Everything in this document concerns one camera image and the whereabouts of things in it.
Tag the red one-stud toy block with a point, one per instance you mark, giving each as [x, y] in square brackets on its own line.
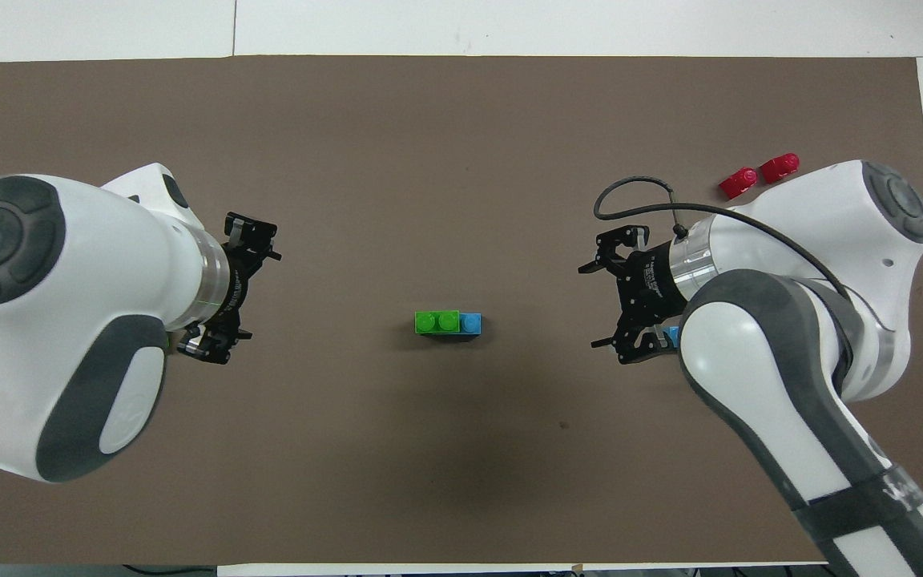
[739, 183]
[780, 167]

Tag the blue three-stud toy block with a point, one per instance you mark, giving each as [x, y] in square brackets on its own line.
[471, 324]
[673, 337]

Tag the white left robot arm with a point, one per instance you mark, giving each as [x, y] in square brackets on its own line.
[69, 320]

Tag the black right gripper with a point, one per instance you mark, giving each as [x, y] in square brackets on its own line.
[654, 284]

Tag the brown table mat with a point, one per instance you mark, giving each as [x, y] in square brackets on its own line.
[461, 160]

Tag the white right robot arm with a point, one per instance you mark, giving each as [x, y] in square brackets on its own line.
[798, 336]

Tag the green two-stud toy block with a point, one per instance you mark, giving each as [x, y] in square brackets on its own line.
[437, 322]

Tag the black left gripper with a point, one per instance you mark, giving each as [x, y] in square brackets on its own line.
[235, 280]

